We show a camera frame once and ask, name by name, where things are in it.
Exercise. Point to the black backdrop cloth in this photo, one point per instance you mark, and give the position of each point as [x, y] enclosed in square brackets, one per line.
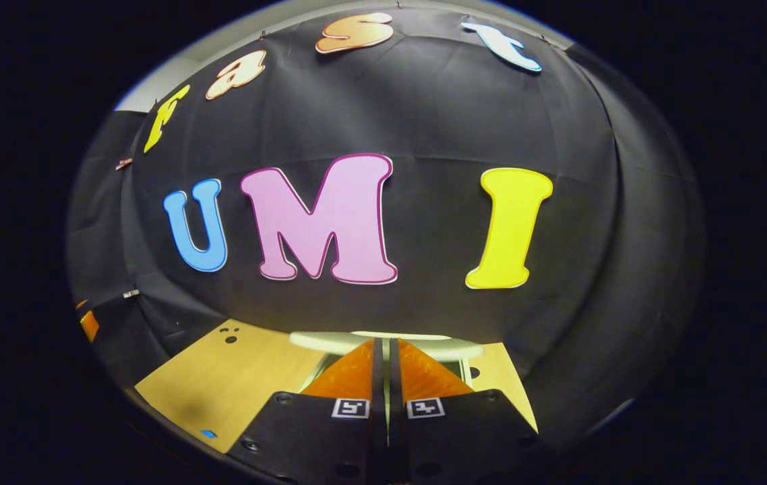
[437, 121]

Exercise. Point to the small copper clip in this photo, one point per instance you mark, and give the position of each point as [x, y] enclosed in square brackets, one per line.
[124, 163]

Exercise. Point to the pale green desktop garbage bin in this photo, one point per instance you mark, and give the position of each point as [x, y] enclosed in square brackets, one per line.
[454, 349]

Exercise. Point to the wooden desktop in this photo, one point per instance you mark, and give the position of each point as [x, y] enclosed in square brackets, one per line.
[242, 384]

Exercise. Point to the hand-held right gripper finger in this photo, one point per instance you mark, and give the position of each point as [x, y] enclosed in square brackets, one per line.
[395, 377]
[379, 377]

